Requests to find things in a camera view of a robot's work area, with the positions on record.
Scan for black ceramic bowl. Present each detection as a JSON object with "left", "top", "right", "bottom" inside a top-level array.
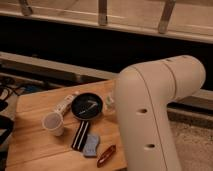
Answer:
[{"left": 71, "top": 93, "right": 103, "bottom": 120}]

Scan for white tube bottle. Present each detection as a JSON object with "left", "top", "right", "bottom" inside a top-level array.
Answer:
[{"left": 53, "top": 91, "right": 79, "bottom": 116}]

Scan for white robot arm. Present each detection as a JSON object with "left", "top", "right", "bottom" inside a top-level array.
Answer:
[{"left": 114, "top": 55, "right": 206, "bottom": 171}]

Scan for red brown oblong object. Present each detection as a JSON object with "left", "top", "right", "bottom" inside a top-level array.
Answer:
[{"left": 97, "top": 145, "right": 116, "bottom": 168}]

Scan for blue grey sponge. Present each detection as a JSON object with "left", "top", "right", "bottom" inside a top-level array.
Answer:
[{"left": 83, "top": 134, "right": 100, "bottom": 157}]

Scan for dark object left edge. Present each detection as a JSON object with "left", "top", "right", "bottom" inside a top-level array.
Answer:
[{"left": 0, "top": 115, "right": 14, "bottom": 145}]

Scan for metal bracket middle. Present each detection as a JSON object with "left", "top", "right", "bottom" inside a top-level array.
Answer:
[{"left": 98, "top": 0, "right": 107, "bottom": 26}]

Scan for metal bracket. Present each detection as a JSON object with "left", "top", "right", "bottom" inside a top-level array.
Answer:
[
  {"left": 98, "top": 0, "right": 107, "bottom": 26},
  {"left": 158, "top": 0, "right": 176, "bottom": 34},
  {"left": 19, "top": 0, "right": 33, "bottom": 16}
]

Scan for black cables at left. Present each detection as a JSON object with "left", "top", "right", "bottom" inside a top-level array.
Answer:
[{"left": 0, "top": 76, "right": 26, "bottom": 101}]

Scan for metal bracket right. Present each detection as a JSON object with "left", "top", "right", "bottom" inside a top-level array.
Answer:
[{"left": 158, "top": 0, "right": 176, "bottom": 34}]

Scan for metal bracket left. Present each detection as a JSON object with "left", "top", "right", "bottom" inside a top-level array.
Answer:
[{"left": 19, "top": 0, "right": 33, "bottom": 16}]

